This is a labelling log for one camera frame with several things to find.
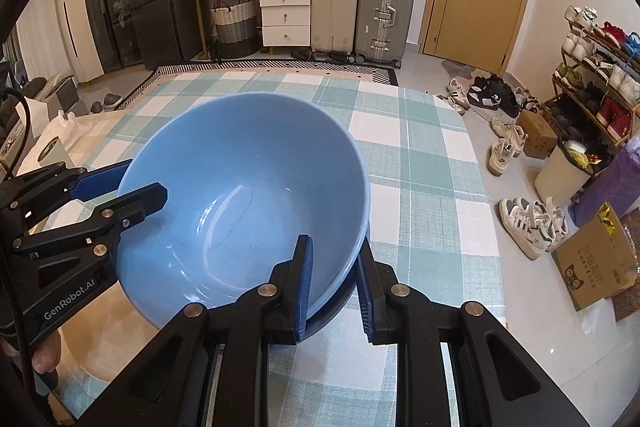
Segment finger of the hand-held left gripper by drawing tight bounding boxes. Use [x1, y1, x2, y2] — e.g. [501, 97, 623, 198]
[10, 159, 133, 208]
[12, 182, 168, 258]

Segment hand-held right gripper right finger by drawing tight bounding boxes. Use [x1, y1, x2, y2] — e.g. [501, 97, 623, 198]
[354, 236, 591, 427]

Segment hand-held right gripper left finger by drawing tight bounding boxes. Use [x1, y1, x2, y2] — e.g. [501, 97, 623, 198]
[82, 234, 315, 427]

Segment cream round plate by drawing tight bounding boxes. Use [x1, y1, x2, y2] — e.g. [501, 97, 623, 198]
[54, 279, 171, 383]

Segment light blue bowl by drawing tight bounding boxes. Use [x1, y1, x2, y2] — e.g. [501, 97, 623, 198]
[116, 93, 372, 329]

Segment person's left hand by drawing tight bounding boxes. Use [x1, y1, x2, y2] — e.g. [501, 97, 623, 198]
[30, 332, 63, 375]

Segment cream tumbler cup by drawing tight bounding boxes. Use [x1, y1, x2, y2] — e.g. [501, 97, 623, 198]
[37, 136, 68, 165]

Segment white tissue paper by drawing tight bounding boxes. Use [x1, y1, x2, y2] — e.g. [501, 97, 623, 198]
[30, 109, 96, 168]

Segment teal checked tablecloth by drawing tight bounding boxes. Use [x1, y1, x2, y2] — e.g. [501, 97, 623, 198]
[60, 72, 507, 427]

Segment white grey woven basket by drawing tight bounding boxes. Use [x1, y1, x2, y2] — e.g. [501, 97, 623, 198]
[210, 0, 258, 60]

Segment scattered loose shoes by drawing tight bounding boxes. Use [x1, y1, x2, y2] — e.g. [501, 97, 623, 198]
[440, 74, 571, 260]

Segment white trash bin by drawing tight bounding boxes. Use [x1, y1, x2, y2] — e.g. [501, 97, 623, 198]
[534, 139, 608, 200]

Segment white vanity desk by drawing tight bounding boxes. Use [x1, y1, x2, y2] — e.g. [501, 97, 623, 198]
[180, 0, 313, 55]

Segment small brown cardboard box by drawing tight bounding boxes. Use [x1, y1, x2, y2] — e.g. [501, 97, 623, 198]
[515, 109, 558, 159]

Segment cat print cardboard box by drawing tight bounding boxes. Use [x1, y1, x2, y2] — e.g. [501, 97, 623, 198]
[552, 202, 640, 312]

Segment grey door mat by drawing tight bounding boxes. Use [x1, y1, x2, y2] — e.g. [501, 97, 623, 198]
[440, 58, 476, 80]

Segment beige suitcase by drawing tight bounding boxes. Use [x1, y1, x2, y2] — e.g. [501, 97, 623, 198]
[310, 0, 362, 58]

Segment purple bag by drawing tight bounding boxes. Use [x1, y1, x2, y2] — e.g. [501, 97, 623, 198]
[567, 142, 640, 230]

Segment silver suitcase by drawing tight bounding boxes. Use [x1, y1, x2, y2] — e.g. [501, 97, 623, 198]
[354, 0, 417, 68]

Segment gold metal shoe rack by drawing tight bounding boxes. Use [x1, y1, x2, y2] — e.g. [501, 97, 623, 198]
[542, 4, 640, 148]

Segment rows of assorted shoes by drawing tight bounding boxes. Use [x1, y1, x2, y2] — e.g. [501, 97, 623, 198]
[545, 5, 640, 140]

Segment black cable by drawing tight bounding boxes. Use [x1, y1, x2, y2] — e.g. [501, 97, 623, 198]
[0, 88, 31, 178]

